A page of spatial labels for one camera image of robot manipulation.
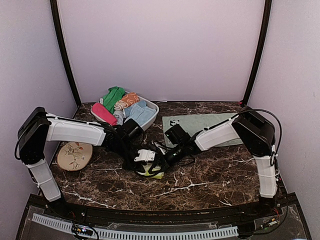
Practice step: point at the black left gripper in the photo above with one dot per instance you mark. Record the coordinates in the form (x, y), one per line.
(128, 166)

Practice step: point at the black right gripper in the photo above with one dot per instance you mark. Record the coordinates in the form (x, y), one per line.
(166, 164)

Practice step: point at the yellow green patterned towel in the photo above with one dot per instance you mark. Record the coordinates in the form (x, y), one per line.
(148, 172)

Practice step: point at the pink microfibre towel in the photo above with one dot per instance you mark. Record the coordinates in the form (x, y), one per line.
(102, 114)

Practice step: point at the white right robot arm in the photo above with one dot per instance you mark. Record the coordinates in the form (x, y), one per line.
(255, 131)

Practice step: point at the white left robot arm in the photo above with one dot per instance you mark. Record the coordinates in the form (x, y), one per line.
(42, 127)

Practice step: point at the mint green panda towel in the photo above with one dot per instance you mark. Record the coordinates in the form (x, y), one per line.
(192, 123)

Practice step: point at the small blue rolled towel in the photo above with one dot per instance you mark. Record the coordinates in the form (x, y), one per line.
(119, 115)

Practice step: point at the light blue rolled towel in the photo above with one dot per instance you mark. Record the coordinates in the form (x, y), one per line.
(139, 112)

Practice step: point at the orange rolled towel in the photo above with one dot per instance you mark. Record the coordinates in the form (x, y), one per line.
(126, 101)

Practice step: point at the grey plastic basin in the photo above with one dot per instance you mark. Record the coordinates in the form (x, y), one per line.
(151, 121)

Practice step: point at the green rolled towel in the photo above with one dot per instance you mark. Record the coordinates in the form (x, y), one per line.
(114, 95)

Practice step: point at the round painted ceramic plate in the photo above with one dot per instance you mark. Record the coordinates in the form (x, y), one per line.
(74, 156)

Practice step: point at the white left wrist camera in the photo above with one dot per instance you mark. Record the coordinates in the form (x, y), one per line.
(145, 155)

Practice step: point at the grey slotted cable duct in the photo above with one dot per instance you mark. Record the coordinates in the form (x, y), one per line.
(122, 231)

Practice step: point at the black front table rail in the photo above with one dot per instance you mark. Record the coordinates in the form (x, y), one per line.
(166, 209)

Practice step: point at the black left corner post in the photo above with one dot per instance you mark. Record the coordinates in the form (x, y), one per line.
(63, 51)

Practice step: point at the black corner post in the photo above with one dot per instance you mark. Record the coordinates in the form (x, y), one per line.
(258, 52)
(63, 51)

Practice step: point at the black right corner post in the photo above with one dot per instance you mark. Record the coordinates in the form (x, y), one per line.
(258, 52)

